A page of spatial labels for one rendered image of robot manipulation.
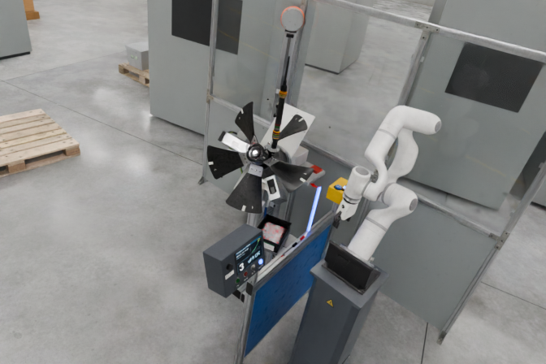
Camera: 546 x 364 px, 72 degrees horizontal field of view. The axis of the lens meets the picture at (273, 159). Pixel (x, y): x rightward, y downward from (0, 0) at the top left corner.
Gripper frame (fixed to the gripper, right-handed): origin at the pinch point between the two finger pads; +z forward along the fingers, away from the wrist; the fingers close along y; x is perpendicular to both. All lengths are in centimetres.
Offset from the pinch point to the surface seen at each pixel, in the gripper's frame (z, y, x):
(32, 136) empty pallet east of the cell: 131, -60, 335
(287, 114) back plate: -4, 45, 88
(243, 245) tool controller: -3, -53, 12
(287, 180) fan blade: 6.7, 5.3, 42.8
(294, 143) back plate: 6, 38, 70
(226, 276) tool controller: 4, -64, 7
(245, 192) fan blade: 23, -8, 61
